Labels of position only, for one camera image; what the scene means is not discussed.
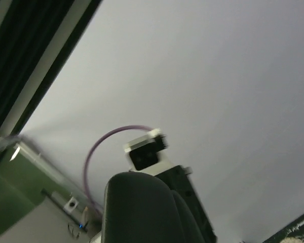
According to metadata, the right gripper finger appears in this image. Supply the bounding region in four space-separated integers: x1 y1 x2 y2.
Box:
101 171 206 243

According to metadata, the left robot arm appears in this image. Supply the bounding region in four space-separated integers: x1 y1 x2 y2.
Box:
156 166 218 243

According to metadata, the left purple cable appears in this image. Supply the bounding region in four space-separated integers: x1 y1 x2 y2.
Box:
82 124 154 218

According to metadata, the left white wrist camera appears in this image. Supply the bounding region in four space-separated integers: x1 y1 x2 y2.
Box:
124 129 175 176

